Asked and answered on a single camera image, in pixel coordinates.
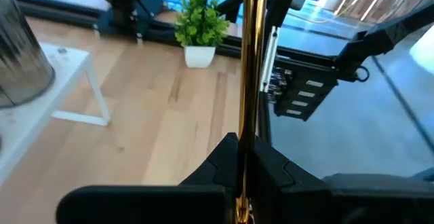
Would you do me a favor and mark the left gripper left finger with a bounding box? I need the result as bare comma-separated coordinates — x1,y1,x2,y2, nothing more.
56,132,239,224

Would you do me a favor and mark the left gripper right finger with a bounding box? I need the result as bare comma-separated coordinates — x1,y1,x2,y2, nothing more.
252,138,434,224

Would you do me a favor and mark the short gold candlestick holder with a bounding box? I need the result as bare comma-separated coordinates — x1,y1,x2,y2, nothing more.
235,0,269,224

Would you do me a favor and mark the silver tin candle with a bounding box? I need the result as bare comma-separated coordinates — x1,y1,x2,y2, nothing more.
0,0,56,109

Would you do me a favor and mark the black box with silver labels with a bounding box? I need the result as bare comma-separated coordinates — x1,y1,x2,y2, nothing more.
267,56,340,122

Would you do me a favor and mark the white perforated shelf riser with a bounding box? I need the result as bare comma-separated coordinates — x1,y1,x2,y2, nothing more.
0,42,112,187

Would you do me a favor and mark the green plant in white pot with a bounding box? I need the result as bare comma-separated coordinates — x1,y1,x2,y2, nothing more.
173,0,231,69

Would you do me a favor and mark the white sheet with green print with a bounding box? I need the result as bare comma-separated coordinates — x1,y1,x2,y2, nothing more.
408,25,434,75

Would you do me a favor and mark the silver frame bracket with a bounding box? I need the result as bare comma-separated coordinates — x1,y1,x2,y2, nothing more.
260,25,281,93

